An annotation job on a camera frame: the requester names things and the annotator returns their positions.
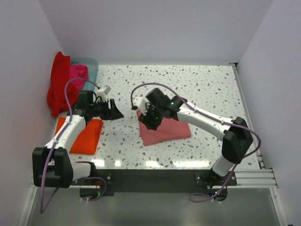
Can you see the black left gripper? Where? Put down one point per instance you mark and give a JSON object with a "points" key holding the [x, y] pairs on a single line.
{"points": [[111, 108]]}

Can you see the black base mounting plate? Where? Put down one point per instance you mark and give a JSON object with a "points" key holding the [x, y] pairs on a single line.
{"points": [[166, 181]]}

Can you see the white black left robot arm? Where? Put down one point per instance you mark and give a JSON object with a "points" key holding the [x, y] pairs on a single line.
{"points": [[52, 166]]}

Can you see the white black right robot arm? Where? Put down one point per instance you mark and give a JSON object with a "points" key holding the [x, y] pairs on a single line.
{"points": [[235, 135]]}

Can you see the aluminium extrusion rail frame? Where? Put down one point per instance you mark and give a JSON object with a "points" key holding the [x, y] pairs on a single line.
{"points": [[254, 201]]}

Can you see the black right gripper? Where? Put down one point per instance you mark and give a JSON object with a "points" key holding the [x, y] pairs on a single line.
{"points": [[147, 121]]}

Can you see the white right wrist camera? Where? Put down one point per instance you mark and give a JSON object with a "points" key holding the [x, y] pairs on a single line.
{"points": [[141, 104]]}

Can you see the salmon pink t shirt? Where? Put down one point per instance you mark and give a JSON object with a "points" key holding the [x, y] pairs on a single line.
{"points": [[169, 129]]}

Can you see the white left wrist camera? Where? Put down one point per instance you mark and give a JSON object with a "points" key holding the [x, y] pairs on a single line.
{"points": [[103, 92]]}

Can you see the magenta t shirt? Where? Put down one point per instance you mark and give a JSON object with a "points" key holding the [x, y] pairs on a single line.
{"points": [[77, 73]]}

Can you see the folded orange t shirt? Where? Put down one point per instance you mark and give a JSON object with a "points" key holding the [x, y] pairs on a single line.
{"points": [[87, 141]]}

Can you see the light blue plastic basket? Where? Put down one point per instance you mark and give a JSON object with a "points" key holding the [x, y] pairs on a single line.
{"points": [[92, 66]]}

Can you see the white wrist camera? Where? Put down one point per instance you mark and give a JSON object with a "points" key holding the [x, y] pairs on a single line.
{"points": [[141, 104], [103, 92]]}

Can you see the red t shirt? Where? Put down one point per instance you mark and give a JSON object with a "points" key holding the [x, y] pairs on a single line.
{"points": [[60, 75]]}

